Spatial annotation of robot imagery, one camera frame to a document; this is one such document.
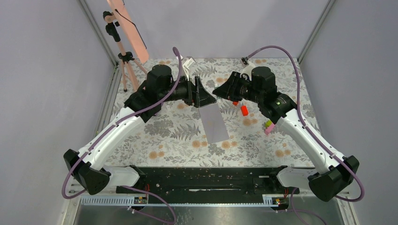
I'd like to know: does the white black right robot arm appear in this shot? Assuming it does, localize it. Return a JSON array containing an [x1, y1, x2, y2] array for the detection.
[[213, 66, 360, 202]]

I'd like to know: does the pink tripod stand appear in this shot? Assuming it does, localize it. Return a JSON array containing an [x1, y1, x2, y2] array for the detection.
[[103, 11, 147, 92]]

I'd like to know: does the pink board on tripod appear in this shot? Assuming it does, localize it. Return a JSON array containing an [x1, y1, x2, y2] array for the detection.
[[107, 0, 149, 63]]

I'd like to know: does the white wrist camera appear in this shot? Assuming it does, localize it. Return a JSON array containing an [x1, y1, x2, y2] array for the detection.
[[240, 57, 256, 81], [182, 57, 196, 77]]

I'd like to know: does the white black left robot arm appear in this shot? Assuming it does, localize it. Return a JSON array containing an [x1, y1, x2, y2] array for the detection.
[[63, 64, 216, 195]]

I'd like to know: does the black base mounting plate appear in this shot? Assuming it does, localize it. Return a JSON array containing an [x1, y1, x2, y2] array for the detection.
[[134, 167, 293, 202]]

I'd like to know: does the aluminium slotted rail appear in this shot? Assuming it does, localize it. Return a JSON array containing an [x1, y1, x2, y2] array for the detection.
[[80, 195, 282, 207]]

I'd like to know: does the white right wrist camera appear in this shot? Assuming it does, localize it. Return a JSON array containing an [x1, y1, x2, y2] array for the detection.
[[240, 57, 256, 81]]

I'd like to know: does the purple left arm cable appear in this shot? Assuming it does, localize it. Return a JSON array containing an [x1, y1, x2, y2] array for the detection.
[[61, 46, 184, 224]]

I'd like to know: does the red rectangular block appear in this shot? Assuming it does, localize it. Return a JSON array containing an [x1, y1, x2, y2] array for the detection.
[[240, 105, 249, 116]]

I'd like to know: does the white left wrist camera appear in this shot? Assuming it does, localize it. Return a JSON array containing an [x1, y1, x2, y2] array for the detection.
[[182, 57, 196, 77]]

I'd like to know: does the yellow green small block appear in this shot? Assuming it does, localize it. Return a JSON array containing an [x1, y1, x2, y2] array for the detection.
[[265, 120, 272, 128]]

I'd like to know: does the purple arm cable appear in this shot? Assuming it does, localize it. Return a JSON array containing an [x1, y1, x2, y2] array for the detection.
[[61, 46, 184, 224], [247, 45, 366, 225]]

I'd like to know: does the pink eraser block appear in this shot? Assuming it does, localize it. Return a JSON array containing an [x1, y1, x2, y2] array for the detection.
[[264, 123, 275, 135]]

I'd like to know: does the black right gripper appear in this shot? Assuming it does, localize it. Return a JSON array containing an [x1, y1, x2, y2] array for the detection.
[[213, 71, 263, 104]]

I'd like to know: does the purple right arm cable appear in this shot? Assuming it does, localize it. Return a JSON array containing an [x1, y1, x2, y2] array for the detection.
[[247, 45, 366, 225]]

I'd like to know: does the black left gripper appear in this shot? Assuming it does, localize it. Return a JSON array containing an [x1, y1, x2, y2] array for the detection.
[[160, 73, 217, 108]]

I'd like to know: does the grey envelope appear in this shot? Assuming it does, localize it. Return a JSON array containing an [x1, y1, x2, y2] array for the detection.
[[199, 103, 229, 144]]

